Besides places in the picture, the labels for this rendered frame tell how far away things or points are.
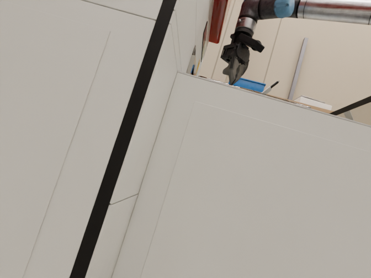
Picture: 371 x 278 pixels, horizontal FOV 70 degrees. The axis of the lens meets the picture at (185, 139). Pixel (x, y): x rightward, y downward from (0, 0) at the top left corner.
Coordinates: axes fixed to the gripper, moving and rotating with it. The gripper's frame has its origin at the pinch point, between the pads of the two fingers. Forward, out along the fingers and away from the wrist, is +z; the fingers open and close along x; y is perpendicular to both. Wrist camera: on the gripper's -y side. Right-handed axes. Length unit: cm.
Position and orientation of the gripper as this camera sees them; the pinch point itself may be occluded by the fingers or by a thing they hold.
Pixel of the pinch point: (233, 80)
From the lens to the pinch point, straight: 101.8
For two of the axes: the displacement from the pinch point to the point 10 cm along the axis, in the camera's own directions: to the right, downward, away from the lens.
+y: -6.1, -0.9, 7.9
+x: -7.4, -3.0, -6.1
